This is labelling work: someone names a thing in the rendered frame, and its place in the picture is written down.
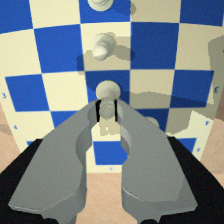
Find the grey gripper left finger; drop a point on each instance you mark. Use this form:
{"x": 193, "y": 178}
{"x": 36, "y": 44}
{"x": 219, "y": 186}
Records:
{"x": 47, "y": 179}

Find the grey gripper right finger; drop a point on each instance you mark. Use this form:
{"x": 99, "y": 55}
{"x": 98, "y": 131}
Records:
{"x": 161, "y": 179}

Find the blue and cream chessboard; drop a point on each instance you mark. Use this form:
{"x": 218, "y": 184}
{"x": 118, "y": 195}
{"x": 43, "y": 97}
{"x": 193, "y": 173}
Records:
{"x": 168, "y": 61}

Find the white pawn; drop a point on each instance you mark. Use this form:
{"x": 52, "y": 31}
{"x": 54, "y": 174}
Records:
{"x": 99, "y": 7}
{"x": 102, "y": 46}

